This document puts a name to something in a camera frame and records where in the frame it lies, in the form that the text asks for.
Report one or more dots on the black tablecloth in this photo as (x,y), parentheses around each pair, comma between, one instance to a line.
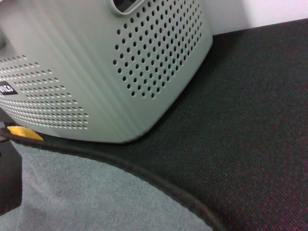
(240,120)

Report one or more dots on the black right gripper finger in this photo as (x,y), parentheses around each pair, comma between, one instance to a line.
(9,180)

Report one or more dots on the grey perforated storage box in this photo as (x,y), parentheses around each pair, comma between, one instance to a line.
(96,72)

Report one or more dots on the grey yellow towel black trim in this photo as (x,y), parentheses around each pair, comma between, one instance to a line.
(96,192)

